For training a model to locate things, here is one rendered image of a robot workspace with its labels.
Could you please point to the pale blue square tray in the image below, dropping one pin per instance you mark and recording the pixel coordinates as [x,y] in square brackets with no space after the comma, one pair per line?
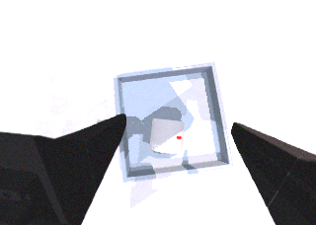
[189,93]

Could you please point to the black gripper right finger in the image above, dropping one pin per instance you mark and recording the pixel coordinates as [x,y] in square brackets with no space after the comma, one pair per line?
[284,175]

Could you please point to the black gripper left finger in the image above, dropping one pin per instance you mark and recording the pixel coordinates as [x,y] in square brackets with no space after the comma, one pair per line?
[71,167]

